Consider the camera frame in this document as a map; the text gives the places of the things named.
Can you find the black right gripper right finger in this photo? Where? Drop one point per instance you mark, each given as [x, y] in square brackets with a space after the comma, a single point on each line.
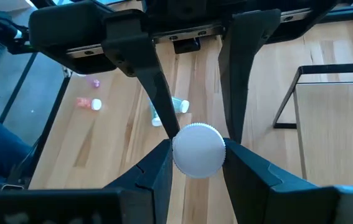
[257, 193]

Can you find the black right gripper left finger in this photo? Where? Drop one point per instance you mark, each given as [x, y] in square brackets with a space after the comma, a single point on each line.
[151, 193]

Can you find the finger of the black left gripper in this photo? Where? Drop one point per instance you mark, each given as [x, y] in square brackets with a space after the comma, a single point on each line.
[132, 46]
[241, 62]

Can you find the purple medicine bottle white cap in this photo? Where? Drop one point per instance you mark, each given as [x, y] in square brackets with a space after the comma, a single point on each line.
[95, 82]

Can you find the teal medicine bottle white cap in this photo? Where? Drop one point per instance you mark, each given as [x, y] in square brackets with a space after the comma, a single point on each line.
[155, 117]
[180, 105]
[198, 151]

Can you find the red medicine bottle white cap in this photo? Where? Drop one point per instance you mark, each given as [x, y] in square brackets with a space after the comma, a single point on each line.
[88, 103]

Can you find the black aluminium table frame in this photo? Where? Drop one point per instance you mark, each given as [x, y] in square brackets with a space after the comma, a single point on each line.
[49, 121]

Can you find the wooden shelf black metal frame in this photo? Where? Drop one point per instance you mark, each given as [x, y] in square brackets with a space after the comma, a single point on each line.
[335, 130]

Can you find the silver metal bracket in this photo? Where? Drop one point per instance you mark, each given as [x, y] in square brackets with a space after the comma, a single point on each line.
[12, 187]

